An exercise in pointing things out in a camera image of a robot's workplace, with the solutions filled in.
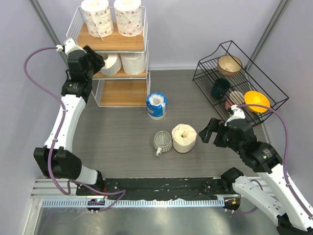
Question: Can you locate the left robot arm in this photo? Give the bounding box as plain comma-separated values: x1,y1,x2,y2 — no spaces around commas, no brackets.
33,46,105,195

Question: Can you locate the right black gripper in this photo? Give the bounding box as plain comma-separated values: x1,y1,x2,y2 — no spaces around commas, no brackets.
198,117,243,153

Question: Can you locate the white slotted cable duct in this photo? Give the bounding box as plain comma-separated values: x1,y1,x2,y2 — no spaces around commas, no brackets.
41,197,224,208

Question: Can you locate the blue paper roll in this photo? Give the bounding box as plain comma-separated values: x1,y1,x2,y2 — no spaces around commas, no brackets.
146,92,168,120

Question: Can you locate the pink mug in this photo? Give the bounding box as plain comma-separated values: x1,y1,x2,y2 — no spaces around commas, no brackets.
224,91,245,110

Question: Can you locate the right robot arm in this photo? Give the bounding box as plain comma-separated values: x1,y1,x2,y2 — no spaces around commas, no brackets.
199,118,313,235

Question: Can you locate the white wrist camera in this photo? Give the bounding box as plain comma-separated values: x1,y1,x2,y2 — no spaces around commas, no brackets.
56,37,85,56
224,104,246,126

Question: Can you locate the beige wrapped paper roll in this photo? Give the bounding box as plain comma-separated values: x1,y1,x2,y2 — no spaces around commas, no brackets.
172,124,197,153

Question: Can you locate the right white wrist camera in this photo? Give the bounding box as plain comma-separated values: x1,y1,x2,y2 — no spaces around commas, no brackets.
224,104,246,126

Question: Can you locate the black wire dish rack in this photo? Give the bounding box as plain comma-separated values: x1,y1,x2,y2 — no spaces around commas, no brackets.
192,40,289,120

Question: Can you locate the grey ribbed glass mug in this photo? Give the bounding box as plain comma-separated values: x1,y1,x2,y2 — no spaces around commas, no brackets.
153,131,173,157

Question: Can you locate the white wire three-tier shelf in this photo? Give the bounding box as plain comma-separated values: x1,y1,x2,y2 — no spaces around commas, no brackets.
66,6,151,107

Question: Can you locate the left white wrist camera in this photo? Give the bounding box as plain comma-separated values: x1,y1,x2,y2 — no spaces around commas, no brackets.
56,37,85,56

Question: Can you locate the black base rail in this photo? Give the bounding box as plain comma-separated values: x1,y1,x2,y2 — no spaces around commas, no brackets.
75,177,235,201

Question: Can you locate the tan ceramic bowl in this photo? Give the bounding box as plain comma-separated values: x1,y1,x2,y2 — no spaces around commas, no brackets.
217,55,243,76

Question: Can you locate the dark green mug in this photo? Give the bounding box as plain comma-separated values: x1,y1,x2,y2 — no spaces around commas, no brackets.
211,78,231,99

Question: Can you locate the plain white paper roll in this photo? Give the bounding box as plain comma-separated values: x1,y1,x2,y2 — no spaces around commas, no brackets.
120,53,146,75

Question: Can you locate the orange bowl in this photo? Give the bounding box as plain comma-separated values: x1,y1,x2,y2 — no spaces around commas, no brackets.
244,91,270,113

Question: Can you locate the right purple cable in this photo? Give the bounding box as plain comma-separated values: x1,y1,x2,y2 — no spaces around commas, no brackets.
224,103,313,218

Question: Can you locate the white patterned paper roll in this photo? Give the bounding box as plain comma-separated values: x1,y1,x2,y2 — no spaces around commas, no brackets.
81,0,114,39

